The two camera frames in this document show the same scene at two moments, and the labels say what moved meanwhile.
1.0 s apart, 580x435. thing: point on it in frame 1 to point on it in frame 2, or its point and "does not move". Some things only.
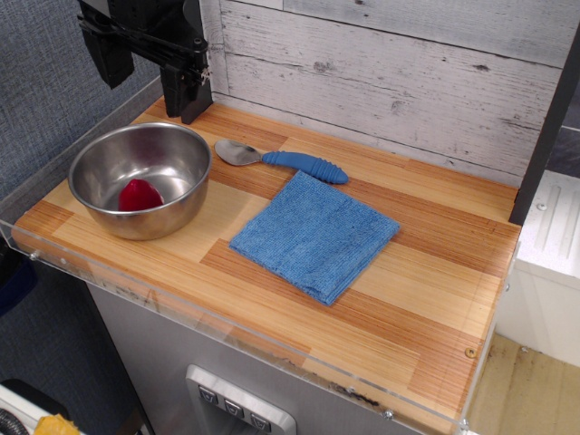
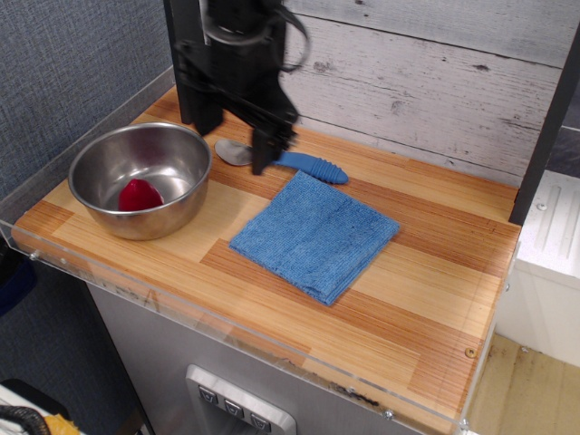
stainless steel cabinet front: [156, 348] does not move
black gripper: [170, 30] to [245, 72]
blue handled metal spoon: [236, 153] does not move
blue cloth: [314, 236] does not move
